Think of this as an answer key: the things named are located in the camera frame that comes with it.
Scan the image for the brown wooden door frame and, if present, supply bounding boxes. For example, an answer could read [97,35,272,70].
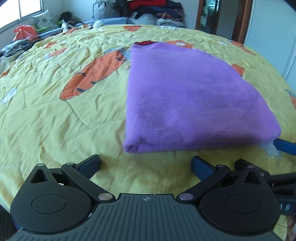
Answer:
[195,0,253,44]

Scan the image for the orange plastic bag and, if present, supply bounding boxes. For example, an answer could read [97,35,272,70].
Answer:
[13,25,38,41]

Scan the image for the yellow carrot print quilt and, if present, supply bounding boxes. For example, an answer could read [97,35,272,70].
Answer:
[0,24,296,240]

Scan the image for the checkered grey bag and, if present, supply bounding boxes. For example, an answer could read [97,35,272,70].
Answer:
[92,0,129,20]

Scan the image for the green plastic item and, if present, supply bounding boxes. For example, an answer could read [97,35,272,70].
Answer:
[34,21,63,32]

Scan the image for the white wardrobe door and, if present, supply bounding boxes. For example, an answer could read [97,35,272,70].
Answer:
[244,0,295,90]

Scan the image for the pile of folded clothes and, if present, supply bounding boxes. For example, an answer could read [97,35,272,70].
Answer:
[127,1,186,28]

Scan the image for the dark clothes at bedside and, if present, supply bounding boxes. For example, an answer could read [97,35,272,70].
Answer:
[1,39,34,57]

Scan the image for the person's right hand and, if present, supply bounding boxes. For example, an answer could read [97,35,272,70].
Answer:
[285,216,296,241]

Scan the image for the blue striped bed sheet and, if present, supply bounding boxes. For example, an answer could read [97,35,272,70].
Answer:
[1,18,134,56]

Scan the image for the patterned pillow by window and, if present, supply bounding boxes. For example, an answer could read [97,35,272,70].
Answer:
[33,10,55,24]

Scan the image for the purple sweater red trim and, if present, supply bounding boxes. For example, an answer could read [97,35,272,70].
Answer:
[123,42,281,153]

